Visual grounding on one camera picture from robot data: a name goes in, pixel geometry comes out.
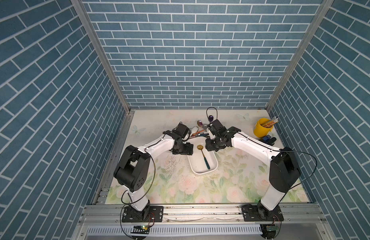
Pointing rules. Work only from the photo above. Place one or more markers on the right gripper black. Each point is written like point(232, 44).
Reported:
point(208, 146)

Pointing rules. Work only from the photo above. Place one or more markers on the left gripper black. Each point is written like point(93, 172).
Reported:
point(189, 149)

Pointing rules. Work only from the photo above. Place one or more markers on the gold spoon green handle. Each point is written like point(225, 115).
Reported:
point(201, 147)

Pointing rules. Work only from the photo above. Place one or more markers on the white plastic storage box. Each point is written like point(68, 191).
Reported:
point(197, 162)

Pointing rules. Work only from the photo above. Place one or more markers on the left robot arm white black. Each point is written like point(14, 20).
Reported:
point(132, 168)

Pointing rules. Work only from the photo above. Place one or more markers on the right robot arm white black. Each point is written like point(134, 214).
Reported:
point(284, 169)

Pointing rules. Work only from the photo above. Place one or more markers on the purple spoon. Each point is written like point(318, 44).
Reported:
point(210, 118)

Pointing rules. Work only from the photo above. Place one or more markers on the floral table mat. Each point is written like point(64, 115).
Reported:
point(227, 176)

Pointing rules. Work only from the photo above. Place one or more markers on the yellow pen cup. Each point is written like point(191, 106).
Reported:
point(259, 130)

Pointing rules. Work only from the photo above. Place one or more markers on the blue black stapler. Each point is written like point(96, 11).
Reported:
point(269, 140)

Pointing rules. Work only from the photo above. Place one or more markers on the pens in cup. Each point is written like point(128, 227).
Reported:
point(270, 123)

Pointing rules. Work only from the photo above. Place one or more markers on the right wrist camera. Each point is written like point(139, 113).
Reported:
point(216, 129)

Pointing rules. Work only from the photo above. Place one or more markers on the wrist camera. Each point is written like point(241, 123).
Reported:
point(183, 131)
point(216, 129)

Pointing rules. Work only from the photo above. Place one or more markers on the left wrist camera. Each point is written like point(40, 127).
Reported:
point(183, 131)

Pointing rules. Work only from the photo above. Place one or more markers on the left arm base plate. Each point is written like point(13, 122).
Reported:
point(149, 213)

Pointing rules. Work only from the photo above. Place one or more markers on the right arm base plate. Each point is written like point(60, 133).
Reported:
point(262, 213)

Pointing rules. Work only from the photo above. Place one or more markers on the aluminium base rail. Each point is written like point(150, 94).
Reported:
point(286, 213)

